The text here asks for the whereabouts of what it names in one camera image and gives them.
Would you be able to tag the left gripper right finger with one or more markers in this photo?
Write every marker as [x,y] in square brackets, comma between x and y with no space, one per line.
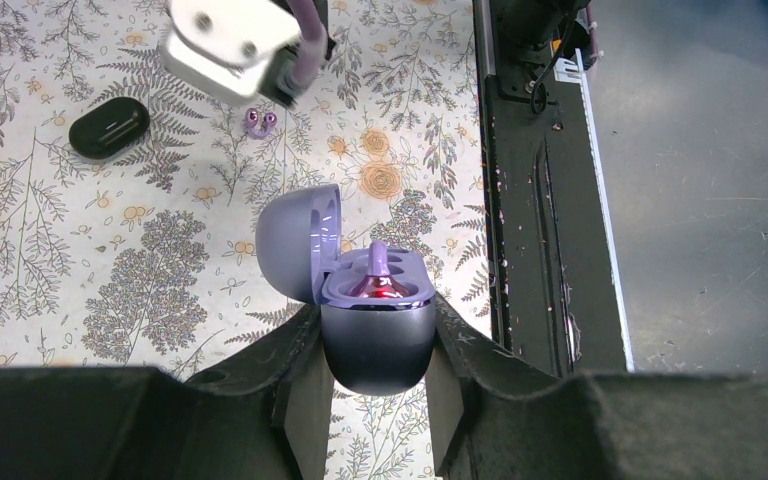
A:
[493,416]

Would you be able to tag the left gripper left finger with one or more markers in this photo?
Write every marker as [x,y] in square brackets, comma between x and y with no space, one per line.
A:
[262,413]

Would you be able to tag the blue-grey earbud case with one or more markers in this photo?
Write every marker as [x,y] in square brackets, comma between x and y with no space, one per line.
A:
[376,347]

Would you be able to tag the purple earbud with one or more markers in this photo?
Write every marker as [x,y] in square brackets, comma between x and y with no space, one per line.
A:
[378,281]

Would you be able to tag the purple earbuds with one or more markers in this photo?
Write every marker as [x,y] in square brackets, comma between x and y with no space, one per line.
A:
[259,125]

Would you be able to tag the black earbud charging case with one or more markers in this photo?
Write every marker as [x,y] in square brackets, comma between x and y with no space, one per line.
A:
[108,129]

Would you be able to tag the floral patterned table mat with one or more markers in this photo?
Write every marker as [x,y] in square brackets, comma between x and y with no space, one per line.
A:
[149,258]

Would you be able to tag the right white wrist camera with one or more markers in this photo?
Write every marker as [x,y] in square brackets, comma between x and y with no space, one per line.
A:
[237,50]

